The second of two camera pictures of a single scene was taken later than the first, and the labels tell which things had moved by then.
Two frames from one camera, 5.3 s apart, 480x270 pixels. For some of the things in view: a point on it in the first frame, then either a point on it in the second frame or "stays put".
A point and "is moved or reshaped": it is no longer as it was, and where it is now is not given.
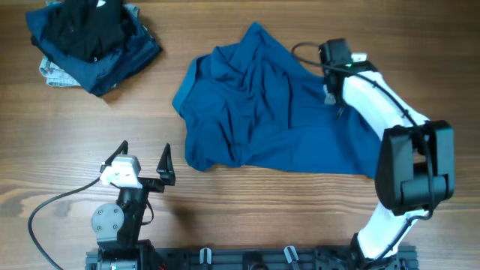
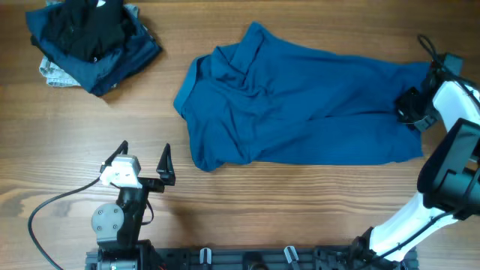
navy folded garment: (139, 48) stays put
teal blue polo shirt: (252, 103) is moved or reshaped
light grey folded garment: (55, 76) stays put
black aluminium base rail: (301, 258) stays put
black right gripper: (339, 101) → (400, 104)
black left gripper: (166, 173) stays put
